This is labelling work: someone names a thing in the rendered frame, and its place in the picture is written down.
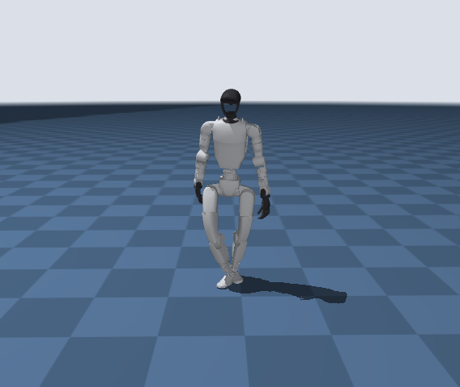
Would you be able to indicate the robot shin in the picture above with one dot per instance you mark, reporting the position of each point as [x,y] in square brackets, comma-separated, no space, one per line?
[222,258]
[238,252]

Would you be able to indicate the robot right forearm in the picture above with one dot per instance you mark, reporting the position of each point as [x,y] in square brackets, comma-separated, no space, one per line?
[199,172]

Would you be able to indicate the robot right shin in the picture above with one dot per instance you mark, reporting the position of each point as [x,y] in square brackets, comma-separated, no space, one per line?
[222,258]

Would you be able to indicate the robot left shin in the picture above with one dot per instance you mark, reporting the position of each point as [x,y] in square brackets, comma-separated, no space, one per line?
[238,252]

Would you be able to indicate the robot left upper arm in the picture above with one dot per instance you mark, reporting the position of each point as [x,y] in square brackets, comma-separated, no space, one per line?
[254,131]

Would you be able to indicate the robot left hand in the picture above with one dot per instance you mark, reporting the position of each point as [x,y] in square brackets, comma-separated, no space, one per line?
[265,205]

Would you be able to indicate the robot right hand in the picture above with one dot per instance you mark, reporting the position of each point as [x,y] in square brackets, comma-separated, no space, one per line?
[197,191]

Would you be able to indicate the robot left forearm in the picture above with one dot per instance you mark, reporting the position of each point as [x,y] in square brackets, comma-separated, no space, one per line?
[262,178]

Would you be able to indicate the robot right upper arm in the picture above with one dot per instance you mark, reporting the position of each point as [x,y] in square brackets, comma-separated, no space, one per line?
[204,142]

